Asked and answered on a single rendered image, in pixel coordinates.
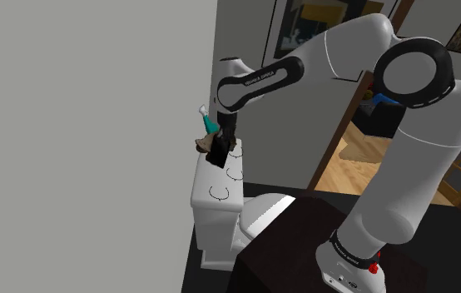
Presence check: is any teal spray bottle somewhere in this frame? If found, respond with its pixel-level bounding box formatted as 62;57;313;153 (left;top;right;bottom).
198;104;221;136

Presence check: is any brown lumpy object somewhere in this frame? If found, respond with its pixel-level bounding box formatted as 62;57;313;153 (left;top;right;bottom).
194;133;216;155

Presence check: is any white toilet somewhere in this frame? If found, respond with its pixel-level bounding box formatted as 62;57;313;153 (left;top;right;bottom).
190;137;297;272

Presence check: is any dark robot stand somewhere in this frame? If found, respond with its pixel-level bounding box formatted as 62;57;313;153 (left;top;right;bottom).
225;196;431;293

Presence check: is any tan rug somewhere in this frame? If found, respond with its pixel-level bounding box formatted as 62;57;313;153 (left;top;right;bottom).
337;137;394;165

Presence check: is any dark sofa with cushions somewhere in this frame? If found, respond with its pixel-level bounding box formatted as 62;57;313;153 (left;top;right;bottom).
351;82;407;140

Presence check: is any brown wooden door frame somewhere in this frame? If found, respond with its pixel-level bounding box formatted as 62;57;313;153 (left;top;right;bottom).
306;0;416;192

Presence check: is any large framed wall picture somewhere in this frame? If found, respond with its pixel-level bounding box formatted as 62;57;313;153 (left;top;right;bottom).
261;0;399;83

